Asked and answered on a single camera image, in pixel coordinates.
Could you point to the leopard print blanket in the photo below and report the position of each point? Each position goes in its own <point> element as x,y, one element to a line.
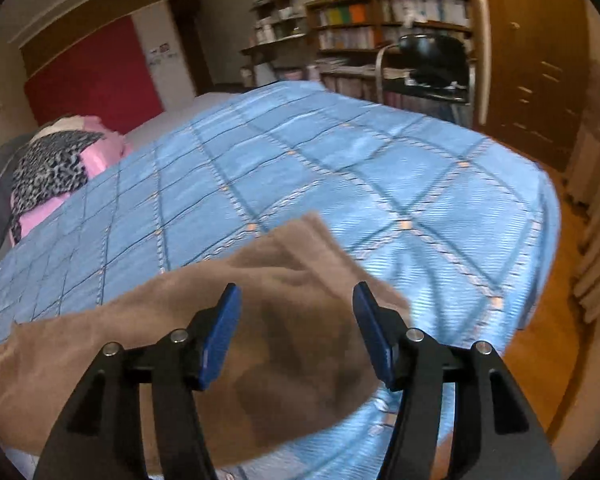
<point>47,168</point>

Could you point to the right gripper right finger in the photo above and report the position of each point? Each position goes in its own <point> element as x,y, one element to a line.
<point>496,434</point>

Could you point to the brown fleece pants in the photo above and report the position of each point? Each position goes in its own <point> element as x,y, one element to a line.
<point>296,364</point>

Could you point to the red wall panel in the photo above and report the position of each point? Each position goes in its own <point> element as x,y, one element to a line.
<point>104,75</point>

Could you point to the wooden wardrobe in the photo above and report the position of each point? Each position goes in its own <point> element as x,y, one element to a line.
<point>539,75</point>

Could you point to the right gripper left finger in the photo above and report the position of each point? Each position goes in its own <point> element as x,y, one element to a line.
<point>98,434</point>

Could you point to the wooden bookshelf with books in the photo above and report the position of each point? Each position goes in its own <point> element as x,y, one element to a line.
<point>347,34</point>

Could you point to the black chair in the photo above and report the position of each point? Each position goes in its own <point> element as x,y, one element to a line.
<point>428,66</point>

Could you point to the pink blanket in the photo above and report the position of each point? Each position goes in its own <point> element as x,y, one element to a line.
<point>97,159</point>

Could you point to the blue checked quilt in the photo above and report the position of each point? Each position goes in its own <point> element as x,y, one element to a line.
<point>463,228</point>

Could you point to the small wooden shelf desk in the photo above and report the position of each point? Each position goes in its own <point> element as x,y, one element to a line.
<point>279,44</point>

